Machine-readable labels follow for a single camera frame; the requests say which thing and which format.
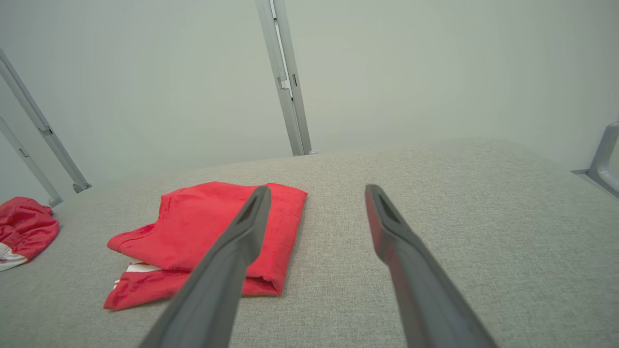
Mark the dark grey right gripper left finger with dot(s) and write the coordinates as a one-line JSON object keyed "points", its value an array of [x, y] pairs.
{"points": [[217, 280]]}

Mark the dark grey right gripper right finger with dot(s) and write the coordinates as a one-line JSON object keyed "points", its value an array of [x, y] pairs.
{"points": [[420, 290]]}

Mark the red basketball jersey white sleeves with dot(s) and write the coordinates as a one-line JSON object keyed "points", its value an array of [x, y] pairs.
{"points": [[193, 227]]}

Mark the red shorts white trim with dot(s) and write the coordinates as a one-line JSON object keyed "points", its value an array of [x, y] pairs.
{"points": [[24, 227]]}

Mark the centre aluminium frame post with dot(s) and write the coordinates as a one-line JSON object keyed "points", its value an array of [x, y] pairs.
{"points": [[285, 72]]}

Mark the metal wall rail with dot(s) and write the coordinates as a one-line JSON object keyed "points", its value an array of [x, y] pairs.
{"points": [[29, 164]]}

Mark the grey curved bracket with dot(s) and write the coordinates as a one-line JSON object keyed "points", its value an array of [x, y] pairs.
{"points": [[607, 159]]}

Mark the left aluminium frame posts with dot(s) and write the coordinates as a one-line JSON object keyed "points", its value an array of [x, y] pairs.
{"points": [[43, 128]]}

